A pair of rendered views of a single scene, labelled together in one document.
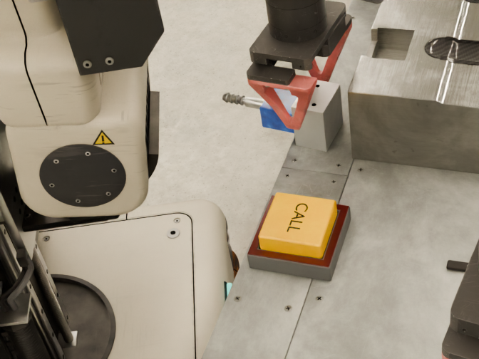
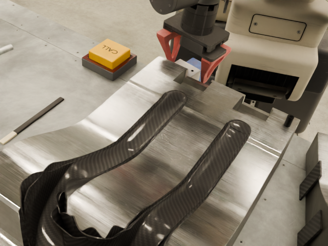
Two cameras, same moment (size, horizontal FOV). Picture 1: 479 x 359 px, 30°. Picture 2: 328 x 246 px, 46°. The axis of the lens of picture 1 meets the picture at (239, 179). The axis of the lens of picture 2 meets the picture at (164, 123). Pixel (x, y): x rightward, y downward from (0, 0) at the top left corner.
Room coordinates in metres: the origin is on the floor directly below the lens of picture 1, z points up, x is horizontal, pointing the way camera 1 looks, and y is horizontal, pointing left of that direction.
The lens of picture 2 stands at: (0.72, -0.69, 1.28)
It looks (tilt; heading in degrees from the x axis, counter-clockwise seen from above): 44 degrees down; 91
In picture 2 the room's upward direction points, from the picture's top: 8 degrees clockwise
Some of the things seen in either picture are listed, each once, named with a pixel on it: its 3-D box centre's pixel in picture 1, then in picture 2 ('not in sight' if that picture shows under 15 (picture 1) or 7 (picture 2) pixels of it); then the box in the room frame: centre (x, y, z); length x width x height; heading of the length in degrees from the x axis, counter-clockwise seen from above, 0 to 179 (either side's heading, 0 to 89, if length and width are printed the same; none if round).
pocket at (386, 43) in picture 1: (388, 58); (192, 89); (0.74, -0.18, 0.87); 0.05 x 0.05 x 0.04; 64
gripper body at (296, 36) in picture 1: (296, 10); (198, 17); (0.74, -0.09, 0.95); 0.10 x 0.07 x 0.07; 147
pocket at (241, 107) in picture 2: not in sight; (250, 116); (0.84, -0.22, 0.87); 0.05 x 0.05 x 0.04; 64
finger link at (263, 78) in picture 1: (294, 84); (180, 46); (0.71, -0.07, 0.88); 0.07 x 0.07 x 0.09; 57
